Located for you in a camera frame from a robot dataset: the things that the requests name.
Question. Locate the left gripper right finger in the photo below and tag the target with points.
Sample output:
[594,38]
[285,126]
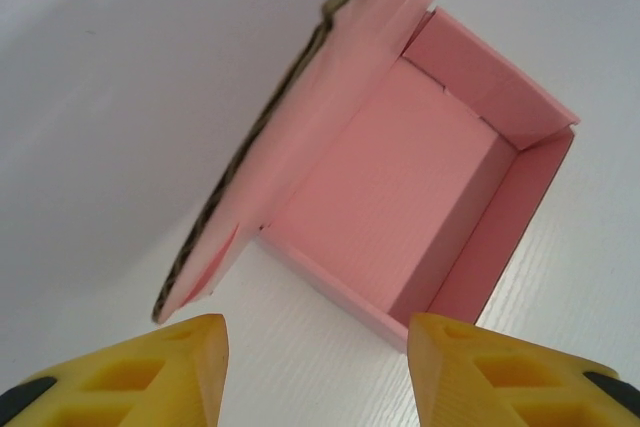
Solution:
[500,382]

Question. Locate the pink paper box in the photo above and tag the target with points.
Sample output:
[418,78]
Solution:
[390,187]

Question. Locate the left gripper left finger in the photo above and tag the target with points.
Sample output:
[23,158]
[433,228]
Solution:
[125,382]

